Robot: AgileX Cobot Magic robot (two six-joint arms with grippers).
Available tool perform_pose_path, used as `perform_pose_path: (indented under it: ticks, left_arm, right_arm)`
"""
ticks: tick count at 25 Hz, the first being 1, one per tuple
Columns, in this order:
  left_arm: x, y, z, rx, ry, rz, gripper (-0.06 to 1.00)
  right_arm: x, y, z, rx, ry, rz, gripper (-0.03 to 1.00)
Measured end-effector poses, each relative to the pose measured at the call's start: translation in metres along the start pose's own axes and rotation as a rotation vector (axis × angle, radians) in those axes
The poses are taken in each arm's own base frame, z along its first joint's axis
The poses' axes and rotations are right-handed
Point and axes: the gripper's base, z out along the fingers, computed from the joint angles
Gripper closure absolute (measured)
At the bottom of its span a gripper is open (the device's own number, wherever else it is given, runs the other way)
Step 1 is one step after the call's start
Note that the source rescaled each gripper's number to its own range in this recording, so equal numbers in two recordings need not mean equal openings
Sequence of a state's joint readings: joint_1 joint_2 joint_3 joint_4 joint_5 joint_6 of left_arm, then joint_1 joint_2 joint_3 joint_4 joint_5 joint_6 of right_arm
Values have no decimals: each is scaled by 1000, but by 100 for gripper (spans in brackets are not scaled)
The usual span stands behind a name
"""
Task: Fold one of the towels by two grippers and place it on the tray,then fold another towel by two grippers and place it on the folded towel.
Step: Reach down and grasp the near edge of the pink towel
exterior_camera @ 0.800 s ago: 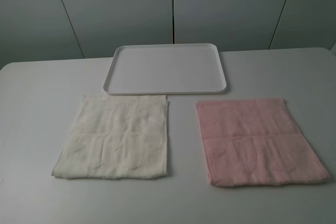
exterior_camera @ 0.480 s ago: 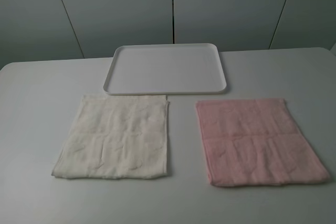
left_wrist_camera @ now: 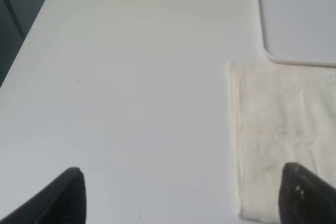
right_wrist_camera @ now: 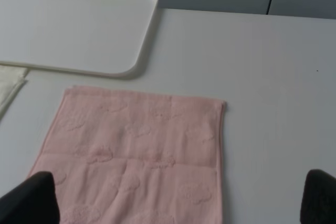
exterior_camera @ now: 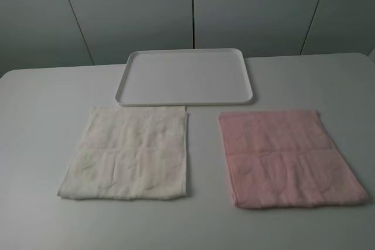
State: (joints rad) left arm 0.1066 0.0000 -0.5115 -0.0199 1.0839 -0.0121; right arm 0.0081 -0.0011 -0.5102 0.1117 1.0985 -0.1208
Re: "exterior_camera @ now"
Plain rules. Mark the cream white towel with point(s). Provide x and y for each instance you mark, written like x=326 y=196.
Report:
x=129 y=153

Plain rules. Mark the pink towel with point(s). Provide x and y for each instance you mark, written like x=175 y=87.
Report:
x=285 y=159

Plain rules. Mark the white rectangular plastic tray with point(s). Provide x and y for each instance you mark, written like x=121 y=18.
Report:
x=185 y=77

